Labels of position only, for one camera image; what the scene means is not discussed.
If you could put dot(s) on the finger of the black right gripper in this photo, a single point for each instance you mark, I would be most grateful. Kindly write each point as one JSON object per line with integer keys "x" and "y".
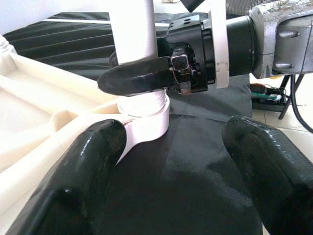
{"x": 132, "y": 76}
{"x": 113, "y": 59}

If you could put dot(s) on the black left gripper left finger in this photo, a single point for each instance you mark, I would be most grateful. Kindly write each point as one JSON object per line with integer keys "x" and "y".
{"x": 73, "y": 183}

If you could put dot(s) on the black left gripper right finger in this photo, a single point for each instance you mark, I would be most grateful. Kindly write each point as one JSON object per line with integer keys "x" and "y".
{"x": 274, "y": 171}

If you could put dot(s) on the white plastic table top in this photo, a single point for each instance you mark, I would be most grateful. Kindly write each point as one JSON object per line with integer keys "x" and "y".
{"x": 24, "y": 110}

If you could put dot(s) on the grey electric fan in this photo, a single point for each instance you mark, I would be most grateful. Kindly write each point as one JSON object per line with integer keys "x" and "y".
{"x": 240, "y": 6}

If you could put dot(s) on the black metal stand leg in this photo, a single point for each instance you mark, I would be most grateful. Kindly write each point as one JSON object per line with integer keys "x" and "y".
{"x": 286, "y": 102}

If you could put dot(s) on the black open equipment case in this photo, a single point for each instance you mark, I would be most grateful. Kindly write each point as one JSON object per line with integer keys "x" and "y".
{"x": 266, "y": 100}

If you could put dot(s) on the black tablecloth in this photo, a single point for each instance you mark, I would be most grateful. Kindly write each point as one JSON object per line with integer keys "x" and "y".
{"x": 183, "y": 183}

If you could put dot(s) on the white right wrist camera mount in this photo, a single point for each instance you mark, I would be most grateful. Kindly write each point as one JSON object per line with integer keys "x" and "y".
{"x": 220, "y": 49}

